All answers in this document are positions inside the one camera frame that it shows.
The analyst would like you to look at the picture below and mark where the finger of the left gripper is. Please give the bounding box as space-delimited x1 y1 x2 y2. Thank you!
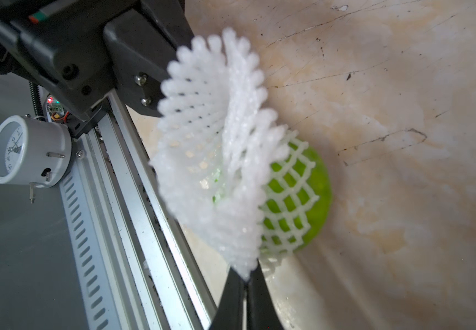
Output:
103 1 193 118

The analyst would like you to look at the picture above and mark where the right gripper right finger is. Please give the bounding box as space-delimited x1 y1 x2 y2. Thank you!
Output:
246 263 283 330

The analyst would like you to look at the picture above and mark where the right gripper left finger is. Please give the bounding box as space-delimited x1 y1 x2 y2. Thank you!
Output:
209 268 246 330

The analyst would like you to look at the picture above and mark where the green custard apple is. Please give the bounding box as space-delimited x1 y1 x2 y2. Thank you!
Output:
260 139 333 257

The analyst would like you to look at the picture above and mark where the round pressure gauge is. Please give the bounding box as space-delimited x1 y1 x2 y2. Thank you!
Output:
0 115 72 204

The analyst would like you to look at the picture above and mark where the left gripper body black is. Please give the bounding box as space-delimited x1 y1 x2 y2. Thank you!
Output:
0 1 144 120

